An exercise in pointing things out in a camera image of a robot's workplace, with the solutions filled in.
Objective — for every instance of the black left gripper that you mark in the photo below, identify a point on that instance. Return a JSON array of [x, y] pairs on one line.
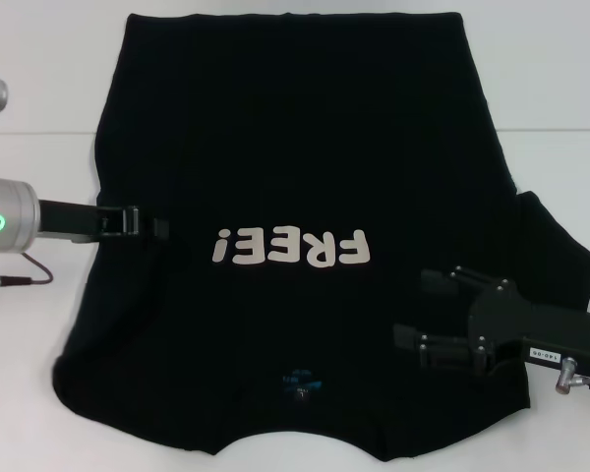
[[69, 221]]

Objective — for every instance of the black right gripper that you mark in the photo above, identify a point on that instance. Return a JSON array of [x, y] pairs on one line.
[[546, 329]]

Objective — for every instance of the black shirt with FREE print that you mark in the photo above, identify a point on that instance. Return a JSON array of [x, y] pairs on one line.
[[295, 147]]

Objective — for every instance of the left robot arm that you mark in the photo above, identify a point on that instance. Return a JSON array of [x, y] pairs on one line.
[[15, 216]]

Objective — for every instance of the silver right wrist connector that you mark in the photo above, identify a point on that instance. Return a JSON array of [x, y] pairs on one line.
[[566, 376]]

